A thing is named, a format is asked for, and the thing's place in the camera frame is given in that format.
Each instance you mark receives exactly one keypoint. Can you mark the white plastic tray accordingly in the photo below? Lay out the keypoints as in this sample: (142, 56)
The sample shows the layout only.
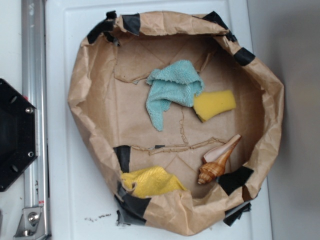
(81, 205)

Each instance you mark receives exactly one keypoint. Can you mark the yellow sponge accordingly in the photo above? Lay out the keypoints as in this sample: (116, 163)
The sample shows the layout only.
(209, 104)

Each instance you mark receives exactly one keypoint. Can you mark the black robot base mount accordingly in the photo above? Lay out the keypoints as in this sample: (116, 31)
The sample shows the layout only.
(17, 135)

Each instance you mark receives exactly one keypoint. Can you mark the aluminium frame rail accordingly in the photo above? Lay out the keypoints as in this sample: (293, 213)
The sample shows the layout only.
(36, 177)

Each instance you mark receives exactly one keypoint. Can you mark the yellow cloth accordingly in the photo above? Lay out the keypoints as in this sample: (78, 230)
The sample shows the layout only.
(151, 181)

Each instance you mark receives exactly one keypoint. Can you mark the light blue terry cloth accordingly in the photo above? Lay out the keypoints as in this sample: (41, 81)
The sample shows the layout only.
(177, 83)

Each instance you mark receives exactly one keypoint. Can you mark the brown paper bin liner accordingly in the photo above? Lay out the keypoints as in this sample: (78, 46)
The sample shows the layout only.
(107, 98)

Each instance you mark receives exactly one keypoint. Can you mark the brown conch seashell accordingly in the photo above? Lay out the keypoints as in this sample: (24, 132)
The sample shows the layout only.
(214, 161)

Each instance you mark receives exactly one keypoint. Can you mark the metal corner bracket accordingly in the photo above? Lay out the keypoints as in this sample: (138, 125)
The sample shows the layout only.
(31, 225)

